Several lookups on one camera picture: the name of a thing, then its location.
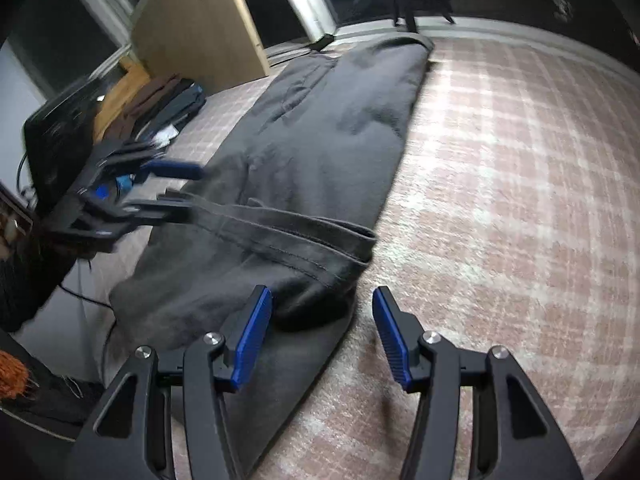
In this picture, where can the pink plaid bed sheet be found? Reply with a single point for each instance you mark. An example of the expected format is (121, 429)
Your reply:
(513, 220)

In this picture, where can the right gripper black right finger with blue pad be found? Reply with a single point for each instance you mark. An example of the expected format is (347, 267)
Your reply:
(515, 435)

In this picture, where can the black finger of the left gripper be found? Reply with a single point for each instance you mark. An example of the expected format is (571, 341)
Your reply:
(164, 209)

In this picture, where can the dark grey trousers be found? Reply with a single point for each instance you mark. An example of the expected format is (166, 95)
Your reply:
(289, 201)

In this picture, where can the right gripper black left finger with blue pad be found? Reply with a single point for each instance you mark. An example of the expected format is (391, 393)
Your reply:
(128, 434)

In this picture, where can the light wooden headboard panel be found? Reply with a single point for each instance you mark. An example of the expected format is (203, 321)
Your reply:
(214, 42)

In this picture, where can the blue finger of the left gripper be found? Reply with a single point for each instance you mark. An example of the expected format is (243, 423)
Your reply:
(171, 169)

